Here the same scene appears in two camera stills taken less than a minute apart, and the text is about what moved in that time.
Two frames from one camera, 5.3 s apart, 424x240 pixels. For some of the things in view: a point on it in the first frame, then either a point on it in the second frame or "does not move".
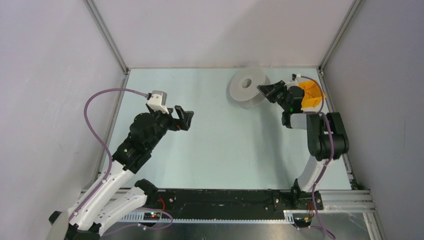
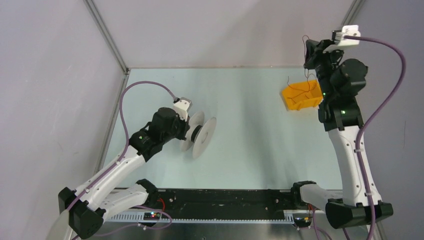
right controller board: x=302 y=221 does not move
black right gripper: x=270 y=90 → x=313 y=47
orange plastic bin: x=313 y=94 does not move
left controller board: x=151 y=216 does not move
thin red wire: x=309 y=94 → x=305 y=69
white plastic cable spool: x=242 y=86 → x=200 y=136
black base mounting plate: x=225 y=203 does not move
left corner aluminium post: x=107 y=35 does not move
